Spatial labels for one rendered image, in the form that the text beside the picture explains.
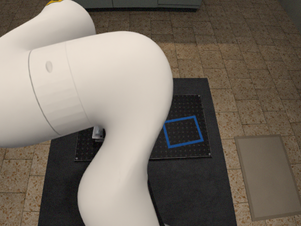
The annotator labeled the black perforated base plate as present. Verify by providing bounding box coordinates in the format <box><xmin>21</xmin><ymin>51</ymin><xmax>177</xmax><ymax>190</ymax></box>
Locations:
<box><xmin>74</xmin><ymin>94</ymin><xmax>212</xmax><ymax>161</ymax></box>

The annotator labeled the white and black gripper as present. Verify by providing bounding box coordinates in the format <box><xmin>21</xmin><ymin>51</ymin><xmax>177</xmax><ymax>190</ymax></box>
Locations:
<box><xmin>98</xmin><ymin>126</ymin><xmax>106</xmax><ymax>138</ymax></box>

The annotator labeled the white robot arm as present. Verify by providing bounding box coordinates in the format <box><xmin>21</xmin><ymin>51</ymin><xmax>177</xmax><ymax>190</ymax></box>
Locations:
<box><xmin>0</xmin><ymin>0</ymin><xmax>173</xmax><ymax>226</ymax></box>

